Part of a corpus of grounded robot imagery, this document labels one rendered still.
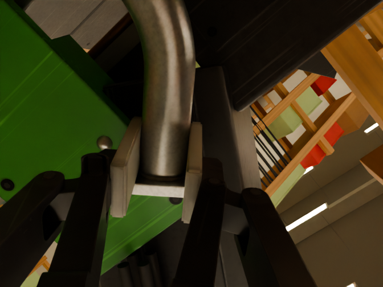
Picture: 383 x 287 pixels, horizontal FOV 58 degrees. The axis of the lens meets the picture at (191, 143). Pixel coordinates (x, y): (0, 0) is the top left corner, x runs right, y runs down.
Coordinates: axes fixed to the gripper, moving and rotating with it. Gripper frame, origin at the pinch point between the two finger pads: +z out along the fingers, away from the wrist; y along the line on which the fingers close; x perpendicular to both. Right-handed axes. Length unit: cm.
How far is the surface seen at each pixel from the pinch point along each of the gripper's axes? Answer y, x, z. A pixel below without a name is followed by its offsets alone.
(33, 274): -228, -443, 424
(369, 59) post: 47, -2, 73
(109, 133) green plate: -4.0, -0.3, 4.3
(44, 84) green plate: -8.2, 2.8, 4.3
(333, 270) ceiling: 274, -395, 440
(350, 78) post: 43, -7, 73
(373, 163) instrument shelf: 38, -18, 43
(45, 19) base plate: -26, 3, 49
